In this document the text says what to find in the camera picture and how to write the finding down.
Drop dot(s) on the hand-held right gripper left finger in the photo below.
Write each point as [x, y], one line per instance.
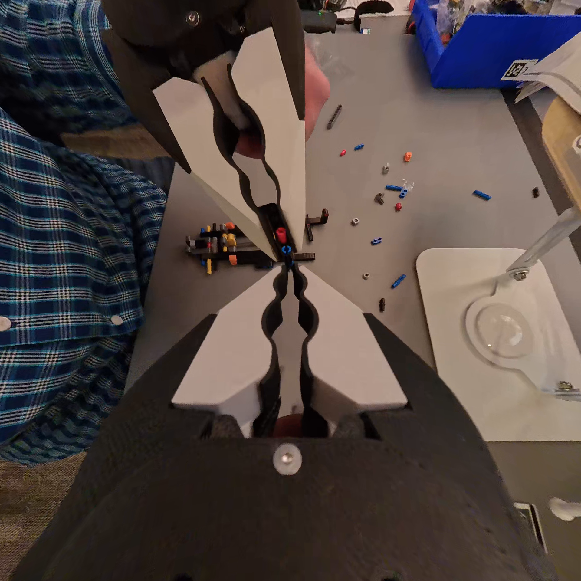
[227, 363]

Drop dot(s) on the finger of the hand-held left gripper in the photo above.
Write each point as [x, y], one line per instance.
[195, 136]
[277, 113]

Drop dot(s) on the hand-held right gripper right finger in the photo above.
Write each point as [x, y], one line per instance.
[358, 363]

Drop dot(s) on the black lego chassis assembly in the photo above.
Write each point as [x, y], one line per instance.
[236, 261]

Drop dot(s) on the black lego liftarm blue pin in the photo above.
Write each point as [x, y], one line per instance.
[270, 218]

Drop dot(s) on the dark grey lego beam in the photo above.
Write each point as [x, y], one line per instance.
[334, 117]

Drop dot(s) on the blue lego axle pin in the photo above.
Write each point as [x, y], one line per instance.
[393, 187]
[398, 281]
[482, 195]

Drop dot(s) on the dark grey lego connector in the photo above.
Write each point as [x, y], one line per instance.
[379, 198]

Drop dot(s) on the clear bags of lego parts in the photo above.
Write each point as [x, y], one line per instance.
[458, 13]

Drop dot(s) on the black electronic device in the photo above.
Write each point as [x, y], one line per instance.
[317, 21]

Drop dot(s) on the person's plaid shirt torso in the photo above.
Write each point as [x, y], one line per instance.
[68, 272]

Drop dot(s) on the blue storage bin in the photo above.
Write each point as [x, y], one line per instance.
[476, 54]

